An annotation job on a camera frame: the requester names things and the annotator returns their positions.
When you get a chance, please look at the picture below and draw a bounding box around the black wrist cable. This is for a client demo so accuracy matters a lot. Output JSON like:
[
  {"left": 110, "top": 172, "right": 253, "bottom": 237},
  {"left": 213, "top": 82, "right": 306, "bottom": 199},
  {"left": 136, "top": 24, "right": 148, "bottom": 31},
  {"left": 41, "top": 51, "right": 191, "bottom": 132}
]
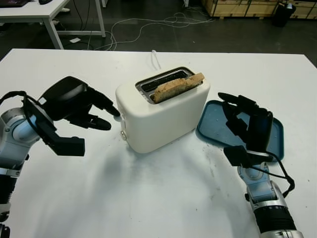
[
  {"left": 0, "top": 90, "right": 38, "bottom": 129},
  {"left": 246, "top": 151, "right": 295, "bottom": 199}
]

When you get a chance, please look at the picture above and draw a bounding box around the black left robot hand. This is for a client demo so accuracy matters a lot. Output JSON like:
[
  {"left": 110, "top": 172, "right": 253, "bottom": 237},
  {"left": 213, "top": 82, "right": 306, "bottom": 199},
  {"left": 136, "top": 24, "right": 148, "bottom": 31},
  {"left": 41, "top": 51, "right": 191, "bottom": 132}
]
[{"left": 37, "top": 76, "right": 121, "bottom": 131}]

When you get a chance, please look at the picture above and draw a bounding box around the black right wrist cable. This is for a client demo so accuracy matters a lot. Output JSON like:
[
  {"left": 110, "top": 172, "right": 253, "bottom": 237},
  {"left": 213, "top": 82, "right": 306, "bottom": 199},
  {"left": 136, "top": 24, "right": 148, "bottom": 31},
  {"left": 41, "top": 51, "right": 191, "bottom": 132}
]
[{"left": 246, "top": 151, "right": 295, "bottom": 199}]

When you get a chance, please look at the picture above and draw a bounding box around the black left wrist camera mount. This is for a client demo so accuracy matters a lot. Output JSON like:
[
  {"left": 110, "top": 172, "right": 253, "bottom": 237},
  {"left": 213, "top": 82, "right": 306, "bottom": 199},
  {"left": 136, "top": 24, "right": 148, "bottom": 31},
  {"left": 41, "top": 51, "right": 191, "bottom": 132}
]
[{"left": 24, "top": 95, "right": 86, "bottom": 157}]

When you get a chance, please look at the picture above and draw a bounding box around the blue plastic tray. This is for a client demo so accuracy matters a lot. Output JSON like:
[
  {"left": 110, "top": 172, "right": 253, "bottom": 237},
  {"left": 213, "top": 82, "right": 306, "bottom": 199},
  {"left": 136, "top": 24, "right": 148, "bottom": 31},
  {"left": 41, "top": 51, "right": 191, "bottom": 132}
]
[{"left": 197, "top": 99, "right": 284, "bottom": 162}]

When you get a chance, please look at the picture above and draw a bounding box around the white toaster power cord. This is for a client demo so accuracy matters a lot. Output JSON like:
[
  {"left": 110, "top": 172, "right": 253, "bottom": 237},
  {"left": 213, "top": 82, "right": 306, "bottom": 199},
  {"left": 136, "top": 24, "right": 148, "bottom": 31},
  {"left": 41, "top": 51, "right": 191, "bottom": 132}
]
[{"left": 150, "top": 49, "right": 161, "bottom": 70}]

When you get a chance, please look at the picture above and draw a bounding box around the white desk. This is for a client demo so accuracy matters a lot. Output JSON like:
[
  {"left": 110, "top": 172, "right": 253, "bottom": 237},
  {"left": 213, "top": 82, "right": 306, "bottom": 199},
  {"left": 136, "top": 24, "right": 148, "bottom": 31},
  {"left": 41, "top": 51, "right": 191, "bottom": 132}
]
[{"left": 0, "top": 0, "right": 106, "bottom": 50}]

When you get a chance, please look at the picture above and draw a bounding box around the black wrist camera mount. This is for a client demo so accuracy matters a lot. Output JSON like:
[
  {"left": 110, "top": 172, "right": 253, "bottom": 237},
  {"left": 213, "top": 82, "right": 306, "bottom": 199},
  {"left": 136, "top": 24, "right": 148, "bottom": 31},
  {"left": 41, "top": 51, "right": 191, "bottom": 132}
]
[
  {"left": 24, "top": 95, "right": 86, "bottom": 157},
  {"left": 223, "top": 145, "right": 269, "bottom": 168}
]

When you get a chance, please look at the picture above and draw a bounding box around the wooden crate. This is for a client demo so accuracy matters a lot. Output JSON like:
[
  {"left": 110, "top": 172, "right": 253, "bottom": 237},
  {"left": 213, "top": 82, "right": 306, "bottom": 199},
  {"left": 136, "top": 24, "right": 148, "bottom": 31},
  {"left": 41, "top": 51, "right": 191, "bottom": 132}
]
[{"left": 200, "top": 0, "right": 317, "bottom": 19}]

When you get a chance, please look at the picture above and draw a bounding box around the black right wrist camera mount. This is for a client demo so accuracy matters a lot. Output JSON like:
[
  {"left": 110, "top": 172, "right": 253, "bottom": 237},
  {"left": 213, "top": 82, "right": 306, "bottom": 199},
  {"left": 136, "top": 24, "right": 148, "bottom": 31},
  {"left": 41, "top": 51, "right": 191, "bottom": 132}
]
[{"left": 223, "top": 145, "right": 269, "bottom": 168}]

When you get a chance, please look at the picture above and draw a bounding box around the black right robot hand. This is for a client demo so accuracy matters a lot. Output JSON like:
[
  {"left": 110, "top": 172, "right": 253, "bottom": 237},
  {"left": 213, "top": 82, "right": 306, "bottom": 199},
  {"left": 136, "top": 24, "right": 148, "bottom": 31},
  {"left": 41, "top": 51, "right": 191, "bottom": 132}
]
[{"left": 217, "top": 92, "right": 274, "bottom": 156}]

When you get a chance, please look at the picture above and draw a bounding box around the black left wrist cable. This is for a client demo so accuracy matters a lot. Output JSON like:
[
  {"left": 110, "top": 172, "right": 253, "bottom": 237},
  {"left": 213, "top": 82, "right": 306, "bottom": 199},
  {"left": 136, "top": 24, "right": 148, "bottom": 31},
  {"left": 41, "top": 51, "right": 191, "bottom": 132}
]
[{"left": 0, "top": 90, "right": 38, "bottom": 129}]

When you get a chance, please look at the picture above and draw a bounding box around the white floor cable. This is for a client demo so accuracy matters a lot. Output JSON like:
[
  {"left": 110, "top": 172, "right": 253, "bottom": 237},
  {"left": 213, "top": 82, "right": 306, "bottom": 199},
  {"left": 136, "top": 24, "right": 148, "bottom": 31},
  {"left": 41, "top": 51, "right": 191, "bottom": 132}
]
[{"left": 88, "top": 12, "right": 215, "bottom": 50}]

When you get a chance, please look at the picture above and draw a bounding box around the black bin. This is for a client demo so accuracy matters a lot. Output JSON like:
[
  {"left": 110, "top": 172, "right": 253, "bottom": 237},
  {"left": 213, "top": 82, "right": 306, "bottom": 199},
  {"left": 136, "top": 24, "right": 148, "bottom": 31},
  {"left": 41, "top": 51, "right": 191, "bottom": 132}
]
[{"left": 271, "top": 1, "right": 297, "bottom": 27}]

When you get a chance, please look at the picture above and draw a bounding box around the brown bread slice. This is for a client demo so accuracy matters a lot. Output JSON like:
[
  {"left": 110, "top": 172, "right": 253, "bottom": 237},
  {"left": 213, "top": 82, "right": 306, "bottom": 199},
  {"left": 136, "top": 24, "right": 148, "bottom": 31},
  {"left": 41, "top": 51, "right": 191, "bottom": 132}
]
[{"left": 153, "top": 72, "right": 206, "bottom": 104}]

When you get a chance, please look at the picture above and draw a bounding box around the white two-slot toaster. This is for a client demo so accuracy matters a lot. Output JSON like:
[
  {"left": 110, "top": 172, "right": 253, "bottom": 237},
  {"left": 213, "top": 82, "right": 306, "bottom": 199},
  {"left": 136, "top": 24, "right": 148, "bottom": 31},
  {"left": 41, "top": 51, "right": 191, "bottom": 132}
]
[{"left": 115, "top": 66, "right": 211, "bottom": 154}]

